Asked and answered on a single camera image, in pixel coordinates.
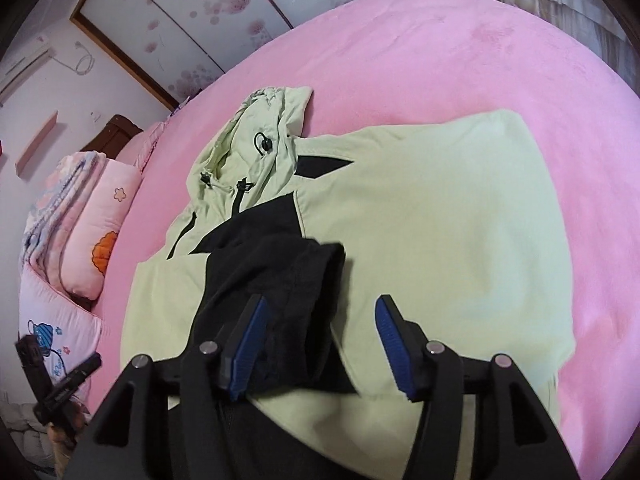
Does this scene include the pink bed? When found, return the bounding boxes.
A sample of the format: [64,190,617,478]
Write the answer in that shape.
[90,0,640,480]

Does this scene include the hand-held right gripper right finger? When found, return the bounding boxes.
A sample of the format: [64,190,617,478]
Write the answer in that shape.
[375,294,581,480]

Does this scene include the pink ruffled pillow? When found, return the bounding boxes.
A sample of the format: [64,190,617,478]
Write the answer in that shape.
[131,120,168,168]

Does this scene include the green and black hooded jacket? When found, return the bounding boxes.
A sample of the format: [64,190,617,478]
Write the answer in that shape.
[120,85,576,480]

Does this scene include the pink wall shelf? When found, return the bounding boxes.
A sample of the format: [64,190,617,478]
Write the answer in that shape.
[15,112,60,176]

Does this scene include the cartoon print pillow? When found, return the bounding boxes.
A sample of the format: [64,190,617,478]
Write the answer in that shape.
[17,265,113,401]

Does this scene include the floral folded quilt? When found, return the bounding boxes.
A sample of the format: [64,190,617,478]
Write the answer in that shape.
[22,151,108,271]

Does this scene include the floral sliding door wardrobe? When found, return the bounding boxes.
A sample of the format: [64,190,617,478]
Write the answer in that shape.
[70,0,386,111]

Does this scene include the white power cord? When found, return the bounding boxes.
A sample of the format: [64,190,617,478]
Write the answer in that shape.
[52,40,96,76]

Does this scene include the pink quilt with orange print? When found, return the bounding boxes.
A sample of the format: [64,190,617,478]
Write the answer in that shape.
[60,162,144,298]

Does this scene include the white air conditioner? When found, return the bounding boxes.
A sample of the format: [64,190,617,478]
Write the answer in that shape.
[0,35,56,106]

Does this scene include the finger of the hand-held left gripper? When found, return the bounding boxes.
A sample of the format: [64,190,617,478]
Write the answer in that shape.
[56,352,103,397]
[15,335,52,399]

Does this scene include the dark wooden headboard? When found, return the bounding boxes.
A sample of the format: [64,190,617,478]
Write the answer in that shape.
[82,114,146,153]

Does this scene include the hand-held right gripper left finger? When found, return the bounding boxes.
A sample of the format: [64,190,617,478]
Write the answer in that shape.
[62,294,273,480]

